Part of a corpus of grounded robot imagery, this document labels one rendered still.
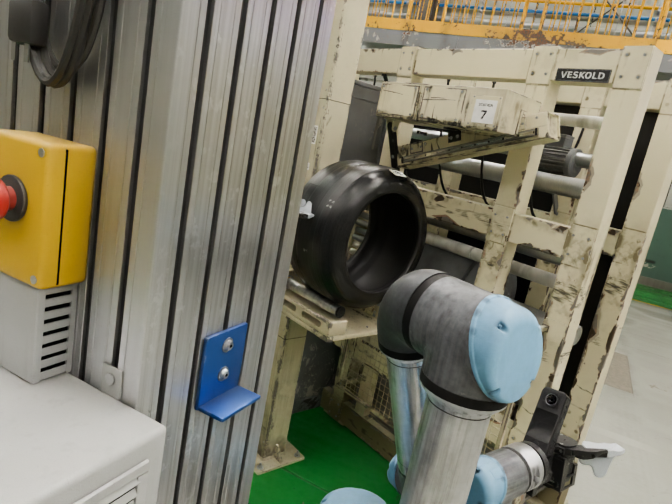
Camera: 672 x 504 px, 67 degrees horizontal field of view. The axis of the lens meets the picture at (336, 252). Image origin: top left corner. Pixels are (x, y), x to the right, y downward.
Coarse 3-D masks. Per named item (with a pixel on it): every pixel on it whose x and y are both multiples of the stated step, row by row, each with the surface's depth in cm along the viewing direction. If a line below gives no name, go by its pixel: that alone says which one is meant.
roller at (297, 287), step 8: (288, 280) 210; (288, 288) 210; (296, 288) 205; (304, 288) 202; (304, 296) 201; (312, 296) 197; (320, 296) 195; (320, 304) 193; (328, 304) 190; (336, 304) 189; (336, 312) 187; (344, 312) 189
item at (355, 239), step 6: (366, 210) 251; (360, 216) 246; (366, 216) 243; (360, 222) 245; (366, 222) 243; (354, 228) 249; (360, 228) 247; (366, 228) 254; (354, 234) 248; (360, 234) 253; (354, 240) 251; (360, 240) 245; (348, 246) 250; (354, 246) 250; (348, 252) 251; (354, 252) 248; (348, 258) 252
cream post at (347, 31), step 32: (352, 0) 196; (352, 32) 200; (352, 64) 205; (320, 96) 205; (320, 128) 205; (320, 160) 208; (288, 320) 223; (288, 352) 228; (288, 384) 234; (288, 416) 240
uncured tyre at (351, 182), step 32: (352, 160) 196; (320, 192) 182; (352, 192) 176; (384, 192) 182; (416, 192) 194; (320, 224) 176; (352, 224) 176; (384, 224) 224; (416, 224) 202; (320, 256) 177; (352, 256) 223; (384, 256) 223; (416, 256) 205; (320, 288) 187; (352, 288) 186; (384, 288) 199
